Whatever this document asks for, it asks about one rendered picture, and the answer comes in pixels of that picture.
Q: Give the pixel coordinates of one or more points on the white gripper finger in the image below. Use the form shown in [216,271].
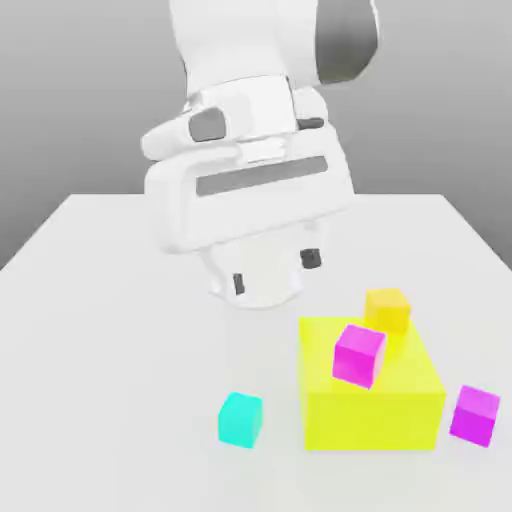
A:
[238,283]
[310,258]

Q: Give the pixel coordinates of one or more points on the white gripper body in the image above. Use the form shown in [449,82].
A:
[256,208]

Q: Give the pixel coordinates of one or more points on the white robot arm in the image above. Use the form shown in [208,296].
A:
[240,48]

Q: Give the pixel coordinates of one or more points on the small orange cube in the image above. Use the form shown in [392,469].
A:
[387,310]

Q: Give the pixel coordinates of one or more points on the small magenta cube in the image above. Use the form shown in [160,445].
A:
[356,358]
[474,418]

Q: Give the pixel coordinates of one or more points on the small cyan cube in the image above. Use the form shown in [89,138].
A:
[240,422]

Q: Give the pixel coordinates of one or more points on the large yellow box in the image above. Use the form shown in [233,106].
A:
[372,420]

